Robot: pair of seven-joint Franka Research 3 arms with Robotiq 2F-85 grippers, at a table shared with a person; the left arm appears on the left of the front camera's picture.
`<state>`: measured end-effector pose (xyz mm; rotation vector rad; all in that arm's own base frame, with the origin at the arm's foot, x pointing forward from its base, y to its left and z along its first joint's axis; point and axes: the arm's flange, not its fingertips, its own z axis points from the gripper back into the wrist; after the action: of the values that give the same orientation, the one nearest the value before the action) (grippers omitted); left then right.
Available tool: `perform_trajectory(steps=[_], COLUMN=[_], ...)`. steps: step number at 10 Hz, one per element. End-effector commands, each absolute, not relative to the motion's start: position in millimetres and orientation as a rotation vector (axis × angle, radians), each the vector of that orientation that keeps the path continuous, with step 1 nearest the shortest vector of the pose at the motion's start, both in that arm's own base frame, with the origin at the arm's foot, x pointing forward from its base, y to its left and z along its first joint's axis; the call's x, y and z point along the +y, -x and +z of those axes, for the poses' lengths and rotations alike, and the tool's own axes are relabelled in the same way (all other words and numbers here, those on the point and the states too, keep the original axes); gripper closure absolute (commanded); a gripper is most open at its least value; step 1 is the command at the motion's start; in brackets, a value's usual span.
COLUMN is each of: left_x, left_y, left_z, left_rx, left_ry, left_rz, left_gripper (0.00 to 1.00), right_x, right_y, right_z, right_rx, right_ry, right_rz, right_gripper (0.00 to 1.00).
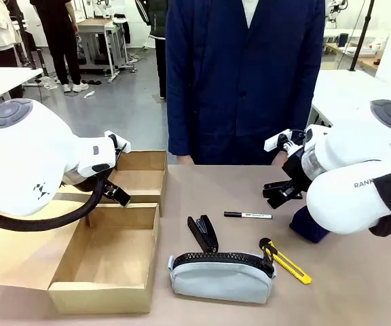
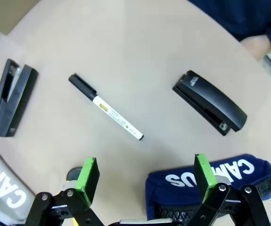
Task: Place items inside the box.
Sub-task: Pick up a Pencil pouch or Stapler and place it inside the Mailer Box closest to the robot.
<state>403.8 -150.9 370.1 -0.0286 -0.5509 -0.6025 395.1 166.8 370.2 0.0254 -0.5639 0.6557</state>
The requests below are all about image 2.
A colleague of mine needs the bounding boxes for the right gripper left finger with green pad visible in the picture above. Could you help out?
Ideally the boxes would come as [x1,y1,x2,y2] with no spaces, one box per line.
[26,157,103,226]

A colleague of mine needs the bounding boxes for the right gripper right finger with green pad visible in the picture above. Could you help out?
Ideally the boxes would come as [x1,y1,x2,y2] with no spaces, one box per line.
[187,153,271,226]

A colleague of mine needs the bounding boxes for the blue Campus pencil case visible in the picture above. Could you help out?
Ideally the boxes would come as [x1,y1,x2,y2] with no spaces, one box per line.
[144,153,271,224]

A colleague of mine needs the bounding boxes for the white marker pen black cap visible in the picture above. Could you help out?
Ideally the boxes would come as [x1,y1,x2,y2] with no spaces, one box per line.
[68,73,144,142]

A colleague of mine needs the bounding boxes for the black stapler with white logo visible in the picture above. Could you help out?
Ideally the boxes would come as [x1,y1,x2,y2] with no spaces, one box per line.
[172,70,248,137]

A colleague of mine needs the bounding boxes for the black stapler wide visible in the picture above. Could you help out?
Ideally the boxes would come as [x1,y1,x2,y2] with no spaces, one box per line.
[0,58,39,138]

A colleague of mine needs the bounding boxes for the person's left hand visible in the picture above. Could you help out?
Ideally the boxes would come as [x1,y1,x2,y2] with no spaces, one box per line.
[240,34,271,62]

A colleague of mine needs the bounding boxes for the person in blue jacket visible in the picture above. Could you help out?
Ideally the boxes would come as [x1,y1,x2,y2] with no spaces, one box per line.
[187,0,271,42]

